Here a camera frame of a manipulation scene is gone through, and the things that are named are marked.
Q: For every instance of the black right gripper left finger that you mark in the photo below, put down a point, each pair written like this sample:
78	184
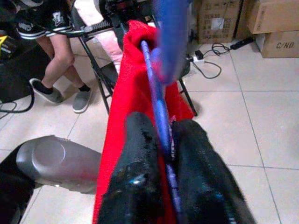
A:
135	182

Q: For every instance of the red white-striped garment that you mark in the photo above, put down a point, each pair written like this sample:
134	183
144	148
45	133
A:
130	81

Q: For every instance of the plain cardboard box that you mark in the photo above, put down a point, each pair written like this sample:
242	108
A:
275	16

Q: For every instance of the black case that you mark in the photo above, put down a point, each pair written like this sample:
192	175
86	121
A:
18	77

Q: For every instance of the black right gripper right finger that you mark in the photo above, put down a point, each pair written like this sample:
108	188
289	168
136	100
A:
205	186

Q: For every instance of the white power strip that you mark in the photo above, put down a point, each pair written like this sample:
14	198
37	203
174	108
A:
198	61

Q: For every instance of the printed cardboard box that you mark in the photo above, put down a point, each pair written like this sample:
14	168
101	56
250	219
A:
280	44

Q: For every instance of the purple plastic hanger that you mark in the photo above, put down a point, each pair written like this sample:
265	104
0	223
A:
161	112

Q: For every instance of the pale pink cloth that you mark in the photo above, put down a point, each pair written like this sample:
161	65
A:
93	11

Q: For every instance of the black folding chair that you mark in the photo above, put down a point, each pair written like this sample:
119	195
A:
93	60

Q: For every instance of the black power adapter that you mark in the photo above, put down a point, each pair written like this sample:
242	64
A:
199	53

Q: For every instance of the seated person in shorts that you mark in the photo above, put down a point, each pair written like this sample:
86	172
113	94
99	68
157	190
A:
58	58

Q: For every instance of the labelled cardboard box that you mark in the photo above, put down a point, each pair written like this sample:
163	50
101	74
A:
219	14

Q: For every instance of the black power strip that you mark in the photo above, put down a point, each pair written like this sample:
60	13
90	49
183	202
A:
241	43

